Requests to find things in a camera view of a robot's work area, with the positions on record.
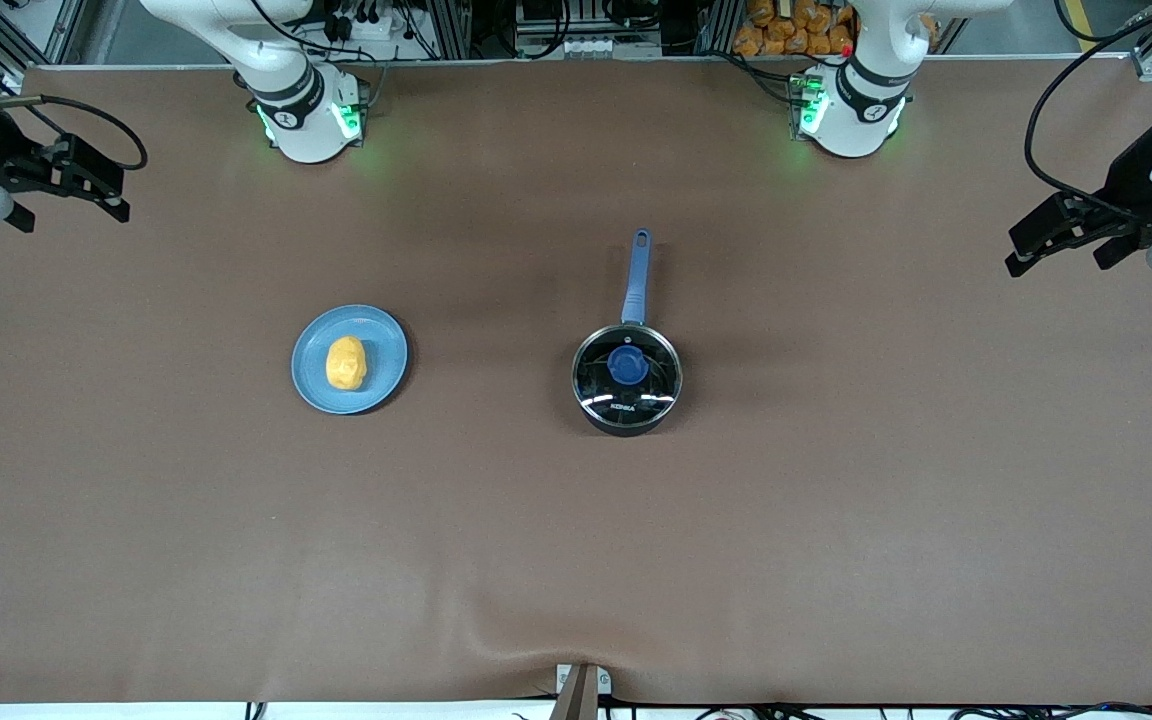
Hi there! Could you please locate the aluminium rack with electronics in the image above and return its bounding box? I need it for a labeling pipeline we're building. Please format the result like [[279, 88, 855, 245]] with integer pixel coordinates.
[[416, 0, 737, 59]]

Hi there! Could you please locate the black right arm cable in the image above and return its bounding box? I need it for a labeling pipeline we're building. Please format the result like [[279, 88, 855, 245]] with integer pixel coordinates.
[[0, 95, 149, 173]]

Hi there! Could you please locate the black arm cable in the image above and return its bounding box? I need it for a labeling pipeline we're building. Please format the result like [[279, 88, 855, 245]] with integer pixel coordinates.
[[0, 95, 149, 173], [1024, 0, 1152, 216]]

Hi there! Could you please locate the black pot with blue handle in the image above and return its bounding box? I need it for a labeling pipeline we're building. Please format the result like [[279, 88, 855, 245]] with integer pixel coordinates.
[[572, 228, 685, 438]]

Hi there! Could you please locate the yellow potato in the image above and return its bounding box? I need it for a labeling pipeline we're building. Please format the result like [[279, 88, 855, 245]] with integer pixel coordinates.
[[325, 336, 368, 392]]

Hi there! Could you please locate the brown table mat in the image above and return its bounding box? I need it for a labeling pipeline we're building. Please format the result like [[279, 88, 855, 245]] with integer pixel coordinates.
[[0, 55, 1152, 706]]

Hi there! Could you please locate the white power strip with plugs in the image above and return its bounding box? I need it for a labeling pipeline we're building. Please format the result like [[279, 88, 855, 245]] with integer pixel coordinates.
[[321, 0, 407, 41]]

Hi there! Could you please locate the bag of orange items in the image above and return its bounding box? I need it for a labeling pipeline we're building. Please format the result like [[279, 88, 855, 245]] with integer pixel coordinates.
[[733, 0, 857, 58]]

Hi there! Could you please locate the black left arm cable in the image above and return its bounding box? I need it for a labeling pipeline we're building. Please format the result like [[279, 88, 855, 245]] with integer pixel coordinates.
[[1024, 0, 1152, 216]]

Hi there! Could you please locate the metal camera stand post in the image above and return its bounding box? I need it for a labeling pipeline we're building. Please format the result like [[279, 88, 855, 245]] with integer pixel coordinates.
[[554, 662, 612, 720]]

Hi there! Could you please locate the black cable bundle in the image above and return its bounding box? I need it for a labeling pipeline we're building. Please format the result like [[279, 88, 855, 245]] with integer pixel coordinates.
[[696, 703, 1152, 720]]

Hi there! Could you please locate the glass lid with blue knob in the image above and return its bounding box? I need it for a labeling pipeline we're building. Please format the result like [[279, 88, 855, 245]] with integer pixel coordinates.
[[573, 325, 684, 419]]

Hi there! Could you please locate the blue round plate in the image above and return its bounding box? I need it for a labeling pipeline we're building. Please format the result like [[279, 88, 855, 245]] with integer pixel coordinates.
[[291, 304, 409, 416]]

